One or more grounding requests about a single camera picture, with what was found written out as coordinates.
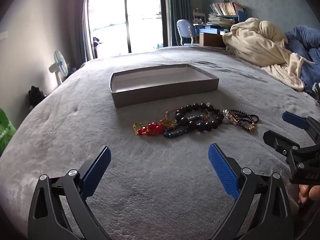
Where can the teal curtain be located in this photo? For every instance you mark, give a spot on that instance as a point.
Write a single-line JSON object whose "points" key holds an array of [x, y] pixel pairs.
{"points": [[178, 12]]}

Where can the blue duvet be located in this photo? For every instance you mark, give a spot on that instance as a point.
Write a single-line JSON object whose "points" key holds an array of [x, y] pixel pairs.
{"points": [[305, 37]]}

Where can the dark curtain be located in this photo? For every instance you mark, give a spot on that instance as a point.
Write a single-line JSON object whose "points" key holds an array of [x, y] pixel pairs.
{"points": [[77, 22]]}

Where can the glass sliding door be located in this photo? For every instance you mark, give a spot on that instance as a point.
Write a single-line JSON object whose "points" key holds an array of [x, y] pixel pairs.
{"points": [[125, 17]]}

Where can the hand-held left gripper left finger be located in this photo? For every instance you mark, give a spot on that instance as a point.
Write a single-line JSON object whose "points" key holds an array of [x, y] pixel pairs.
{"points": [[96, 170]]}

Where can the white standing fan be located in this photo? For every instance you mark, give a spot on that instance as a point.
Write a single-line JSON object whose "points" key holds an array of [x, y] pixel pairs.
{"points": [[60, 62]]}

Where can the person's right hand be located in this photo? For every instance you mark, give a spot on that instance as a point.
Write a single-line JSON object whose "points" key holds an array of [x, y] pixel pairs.
{"points": [[312, 193]]}

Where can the grey cardboard box tray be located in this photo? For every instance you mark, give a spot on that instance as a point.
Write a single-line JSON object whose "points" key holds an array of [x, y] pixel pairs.
{"points": [[162, 93]]}

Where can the light blue desk chair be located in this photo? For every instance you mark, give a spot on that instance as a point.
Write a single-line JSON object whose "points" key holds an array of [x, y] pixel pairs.
{"points": [[185, 28]]}

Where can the brown wooden box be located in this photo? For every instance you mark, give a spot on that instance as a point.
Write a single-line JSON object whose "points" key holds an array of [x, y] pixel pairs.
{"points": [[211, 40]]}

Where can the green bag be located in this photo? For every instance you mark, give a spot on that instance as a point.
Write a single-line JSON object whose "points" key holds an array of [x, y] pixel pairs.
{"points": [[6, 130]]}

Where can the cream knitted blanket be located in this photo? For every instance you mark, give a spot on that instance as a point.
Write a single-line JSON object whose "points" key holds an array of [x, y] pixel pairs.
{"points": [[255, 42]]}

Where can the blue desk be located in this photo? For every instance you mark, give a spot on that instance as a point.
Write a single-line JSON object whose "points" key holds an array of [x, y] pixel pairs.
{"points": [[210, 30]]}

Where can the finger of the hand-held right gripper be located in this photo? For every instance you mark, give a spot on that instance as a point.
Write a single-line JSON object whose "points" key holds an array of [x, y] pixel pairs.
{"points": [[295, 121], [273, 138]]}

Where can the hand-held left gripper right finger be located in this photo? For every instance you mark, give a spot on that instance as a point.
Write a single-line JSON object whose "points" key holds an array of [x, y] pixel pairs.
{"points": [[222, 170]]}

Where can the row of books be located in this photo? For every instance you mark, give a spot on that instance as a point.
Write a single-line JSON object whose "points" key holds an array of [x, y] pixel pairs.
{"points": [[226, 8]]}

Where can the black object on floor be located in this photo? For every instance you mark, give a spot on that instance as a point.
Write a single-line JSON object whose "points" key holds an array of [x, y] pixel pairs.
{"points": [[36, 96]]}

